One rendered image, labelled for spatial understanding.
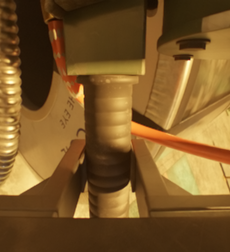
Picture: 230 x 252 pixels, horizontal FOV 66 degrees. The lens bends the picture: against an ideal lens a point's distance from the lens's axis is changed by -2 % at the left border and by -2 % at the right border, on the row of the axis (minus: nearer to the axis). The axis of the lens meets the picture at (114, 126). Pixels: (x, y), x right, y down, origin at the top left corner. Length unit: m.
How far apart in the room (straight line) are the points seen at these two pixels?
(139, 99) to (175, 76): 0.07
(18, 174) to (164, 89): 1.21
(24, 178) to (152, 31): 1.25
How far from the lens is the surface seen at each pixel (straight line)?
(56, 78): 0.51
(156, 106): 0.30
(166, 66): 0.28
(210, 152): 0.17
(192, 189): 2.82
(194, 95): 0.37
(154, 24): 0.30
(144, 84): 0.30
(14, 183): 1.37
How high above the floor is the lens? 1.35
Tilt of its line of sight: 47 degrees down
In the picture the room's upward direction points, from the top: 69 degrees clockwise
